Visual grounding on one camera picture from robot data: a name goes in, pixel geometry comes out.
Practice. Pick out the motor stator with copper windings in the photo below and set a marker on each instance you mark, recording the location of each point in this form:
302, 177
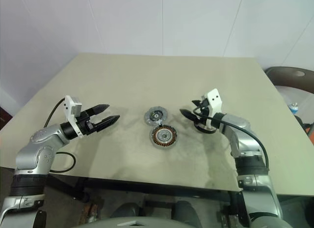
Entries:
164, 136

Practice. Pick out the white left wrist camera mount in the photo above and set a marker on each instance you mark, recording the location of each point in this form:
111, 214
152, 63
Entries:
68, 107

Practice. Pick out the black table frame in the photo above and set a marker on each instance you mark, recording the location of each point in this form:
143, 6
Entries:
147, 186

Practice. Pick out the clear bottle with blue label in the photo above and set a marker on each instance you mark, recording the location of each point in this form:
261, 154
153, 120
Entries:
294, 108

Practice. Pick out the grey robot torso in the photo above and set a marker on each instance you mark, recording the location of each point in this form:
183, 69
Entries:
159, 221

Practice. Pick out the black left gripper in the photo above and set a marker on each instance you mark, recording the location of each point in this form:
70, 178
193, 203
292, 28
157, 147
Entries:
86, 123

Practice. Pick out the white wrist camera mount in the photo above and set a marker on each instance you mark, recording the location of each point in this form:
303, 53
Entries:
68, 107
214, 97

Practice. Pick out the dark red cabinet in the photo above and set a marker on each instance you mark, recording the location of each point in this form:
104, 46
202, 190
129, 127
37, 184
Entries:
5, 117

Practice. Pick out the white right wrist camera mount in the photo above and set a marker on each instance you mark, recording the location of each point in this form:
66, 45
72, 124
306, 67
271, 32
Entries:
214, 97

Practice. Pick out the orange object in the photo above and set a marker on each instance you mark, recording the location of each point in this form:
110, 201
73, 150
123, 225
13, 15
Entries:
310, 133

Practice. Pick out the grey round motor cover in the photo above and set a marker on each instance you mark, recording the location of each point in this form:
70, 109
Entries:
155, 115

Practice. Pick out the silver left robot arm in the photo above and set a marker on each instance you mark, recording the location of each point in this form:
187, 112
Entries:
41, 137

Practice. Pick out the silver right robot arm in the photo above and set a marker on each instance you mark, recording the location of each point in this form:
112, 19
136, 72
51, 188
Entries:
245, 144

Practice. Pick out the dark rounded shape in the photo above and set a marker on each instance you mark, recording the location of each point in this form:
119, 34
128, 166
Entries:
186, 209
123, 210

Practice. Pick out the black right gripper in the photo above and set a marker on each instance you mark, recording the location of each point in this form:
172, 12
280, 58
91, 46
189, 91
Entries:
203, 110

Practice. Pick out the rusty brown floor piece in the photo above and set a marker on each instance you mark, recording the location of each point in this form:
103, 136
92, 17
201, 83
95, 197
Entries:
91, 212

